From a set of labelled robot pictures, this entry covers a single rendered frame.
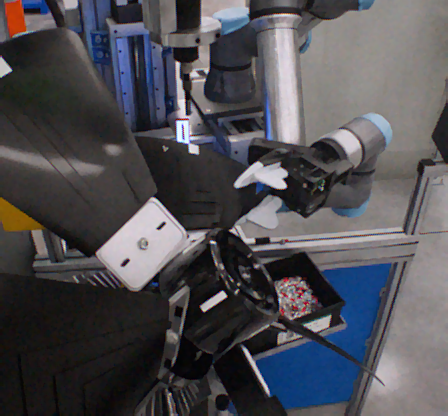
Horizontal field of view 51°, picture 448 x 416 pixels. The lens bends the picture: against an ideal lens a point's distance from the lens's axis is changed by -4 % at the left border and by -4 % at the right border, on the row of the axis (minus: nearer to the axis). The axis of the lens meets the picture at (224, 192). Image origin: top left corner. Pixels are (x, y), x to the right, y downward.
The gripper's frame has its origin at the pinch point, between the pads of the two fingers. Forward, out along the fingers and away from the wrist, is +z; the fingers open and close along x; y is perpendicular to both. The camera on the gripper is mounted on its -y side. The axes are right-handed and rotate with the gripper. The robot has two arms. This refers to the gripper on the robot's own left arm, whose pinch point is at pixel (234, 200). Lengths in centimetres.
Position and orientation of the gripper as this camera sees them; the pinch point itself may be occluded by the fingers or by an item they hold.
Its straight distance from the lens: 71.5
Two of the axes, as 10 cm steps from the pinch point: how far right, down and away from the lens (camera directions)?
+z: -7.3, 4.0, -5.6
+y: 6.8, 5.0, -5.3
